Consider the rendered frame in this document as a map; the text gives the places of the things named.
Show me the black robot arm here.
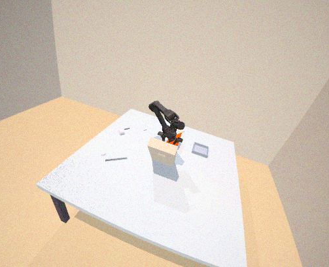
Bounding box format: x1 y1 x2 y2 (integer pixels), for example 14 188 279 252
148 100 185 143

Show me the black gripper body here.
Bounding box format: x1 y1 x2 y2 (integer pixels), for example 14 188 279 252
158 127 183 143

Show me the beige flat panel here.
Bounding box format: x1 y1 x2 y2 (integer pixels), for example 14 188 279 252
147 137 178 167

